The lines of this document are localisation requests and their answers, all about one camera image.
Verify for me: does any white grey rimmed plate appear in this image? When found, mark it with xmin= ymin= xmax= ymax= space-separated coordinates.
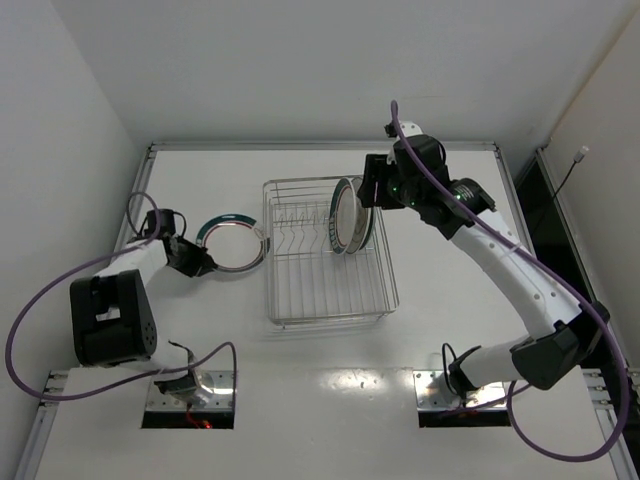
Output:
xmin=346 ymin=206 xmax=375 ymax=254

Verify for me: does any green red rimmed plate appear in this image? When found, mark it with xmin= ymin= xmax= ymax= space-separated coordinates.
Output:
xmin=195 ymin=213 xmax=271 ymax=274
xmin=328 ymin=177 xmax=358 ymax=255

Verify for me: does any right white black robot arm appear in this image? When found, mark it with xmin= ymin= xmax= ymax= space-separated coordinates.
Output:
xmin=357 ymin=134 xmax=601 ymax=398

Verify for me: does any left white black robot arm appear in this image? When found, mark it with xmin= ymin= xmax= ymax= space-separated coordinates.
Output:
xmin=70 ymin=209 xmax=218 ymax=401

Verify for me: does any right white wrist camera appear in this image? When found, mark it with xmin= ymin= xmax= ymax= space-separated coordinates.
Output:
xmin=384 ymin=121 xmax=424 ymax=138

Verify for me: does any metal wire dish rack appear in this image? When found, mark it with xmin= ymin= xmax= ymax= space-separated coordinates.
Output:
xmin=263 ymin=176 xmax=399 ymax=329

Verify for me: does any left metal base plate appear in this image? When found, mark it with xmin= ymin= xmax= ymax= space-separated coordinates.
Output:
xmin=146 ymin=370 xmax=236 ymax=413

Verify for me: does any metal base plate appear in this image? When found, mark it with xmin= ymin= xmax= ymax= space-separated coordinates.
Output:
xmin=413 ymin=370 xmax=506 ymax=413
xmin=146 ymin=370 xmax=236 ymax=413

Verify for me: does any black cable white connector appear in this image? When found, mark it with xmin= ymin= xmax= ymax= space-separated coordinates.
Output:
xmin=551 ymin=145 xmax=590 ymax=202

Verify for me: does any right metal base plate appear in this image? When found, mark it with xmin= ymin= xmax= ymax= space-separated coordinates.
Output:
xmin=413 ymin=370 xmax=506 ymax=413

